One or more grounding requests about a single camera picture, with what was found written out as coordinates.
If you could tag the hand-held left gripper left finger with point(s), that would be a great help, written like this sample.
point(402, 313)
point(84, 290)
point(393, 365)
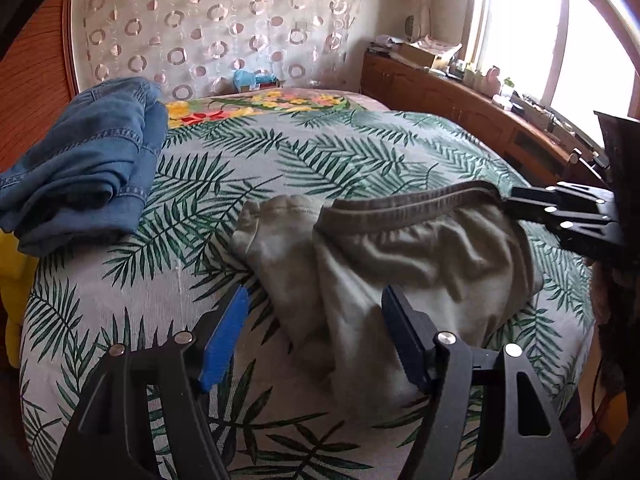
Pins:
point(225, 340)

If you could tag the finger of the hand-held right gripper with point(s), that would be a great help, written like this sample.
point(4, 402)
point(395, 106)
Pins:
point(575, 230)
point(565, 195)

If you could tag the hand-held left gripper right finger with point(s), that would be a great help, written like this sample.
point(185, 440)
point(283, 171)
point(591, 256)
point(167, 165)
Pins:
point(402, 340)

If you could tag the grey pants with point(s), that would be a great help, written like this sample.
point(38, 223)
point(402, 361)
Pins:
point(425, 260)

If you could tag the pink figurine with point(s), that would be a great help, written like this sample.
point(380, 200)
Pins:
point(492, 80)

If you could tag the wooden cabinet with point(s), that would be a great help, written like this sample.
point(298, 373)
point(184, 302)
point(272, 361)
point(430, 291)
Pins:
point(450, 100)

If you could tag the bed with palm-leaf cover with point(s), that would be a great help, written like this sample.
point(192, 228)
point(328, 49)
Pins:
point(250, 170)

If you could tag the window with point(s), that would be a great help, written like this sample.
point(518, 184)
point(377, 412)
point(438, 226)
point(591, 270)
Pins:
point(530, 25)

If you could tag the cardboard box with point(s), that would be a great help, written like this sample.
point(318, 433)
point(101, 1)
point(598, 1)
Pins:
point(422, 54)

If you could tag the yellow cloth item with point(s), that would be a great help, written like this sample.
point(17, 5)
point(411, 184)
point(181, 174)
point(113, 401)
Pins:
point(12, 280)

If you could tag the blue denim jeans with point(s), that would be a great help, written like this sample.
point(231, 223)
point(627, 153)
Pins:
point(85, 160)

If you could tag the floral bedsheet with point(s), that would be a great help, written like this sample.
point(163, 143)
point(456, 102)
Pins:
point(280, 102)

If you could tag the light blue soft toy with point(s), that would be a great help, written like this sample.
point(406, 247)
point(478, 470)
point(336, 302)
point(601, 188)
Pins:
point(252, 79)

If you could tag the circle-patterned curtain cloth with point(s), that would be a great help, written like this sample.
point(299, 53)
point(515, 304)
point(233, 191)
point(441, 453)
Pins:
point(200, 20)

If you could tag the wooden headboard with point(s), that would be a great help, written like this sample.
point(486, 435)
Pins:
point(35, 60)

